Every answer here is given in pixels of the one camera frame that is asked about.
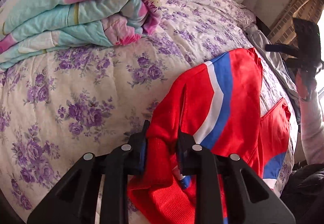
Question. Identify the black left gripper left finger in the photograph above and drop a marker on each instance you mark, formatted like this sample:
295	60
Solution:
74	198

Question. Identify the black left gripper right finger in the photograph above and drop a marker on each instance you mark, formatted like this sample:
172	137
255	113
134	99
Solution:
233	169

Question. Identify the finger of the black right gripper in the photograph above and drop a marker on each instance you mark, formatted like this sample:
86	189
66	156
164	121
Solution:
282	48

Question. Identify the red blue white pants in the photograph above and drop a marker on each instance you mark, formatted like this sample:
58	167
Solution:
218	103

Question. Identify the pink sleeve right forearm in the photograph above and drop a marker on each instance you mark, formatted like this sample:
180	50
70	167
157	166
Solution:
312	129

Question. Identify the person's right hand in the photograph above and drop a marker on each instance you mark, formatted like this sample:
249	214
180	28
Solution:
305	86

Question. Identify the grey garment on bed edge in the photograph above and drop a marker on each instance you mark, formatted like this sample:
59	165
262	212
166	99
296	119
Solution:
276	64

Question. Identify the purple floral bed sheet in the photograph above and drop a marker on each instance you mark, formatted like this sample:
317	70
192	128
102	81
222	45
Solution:
58	105

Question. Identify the folded teal pink floral quilt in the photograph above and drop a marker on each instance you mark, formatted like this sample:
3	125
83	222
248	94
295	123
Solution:
33	27

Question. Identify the brick pattern wall panel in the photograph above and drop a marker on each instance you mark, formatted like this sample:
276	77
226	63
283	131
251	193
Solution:
283	31

